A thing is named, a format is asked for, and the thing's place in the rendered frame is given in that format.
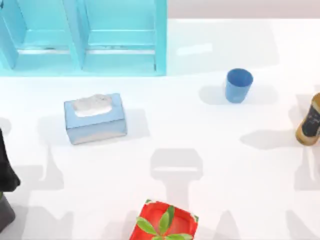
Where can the blue tissue box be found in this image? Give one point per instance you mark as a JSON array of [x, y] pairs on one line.
[[97, 125]]

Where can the blue cup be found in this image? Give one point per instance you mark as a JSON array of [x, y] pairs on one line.
[[236, 92]]

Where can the red plant pot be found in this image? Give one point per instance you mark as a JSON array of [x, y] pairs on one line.
[[152, 212]]

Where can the green plant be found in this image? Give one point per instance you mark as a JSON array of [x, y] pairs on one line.
[[163, 223]]

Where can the light blue rack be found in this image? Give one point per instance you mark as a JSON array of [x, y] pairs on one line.
[[75, 37]]

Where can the tan bottle with black label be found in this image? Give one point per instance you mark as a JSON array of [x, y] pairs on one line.
[[310, 125]]

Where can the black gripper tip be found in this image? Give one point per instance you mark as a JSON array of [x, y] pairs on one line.
[[6, 167]]

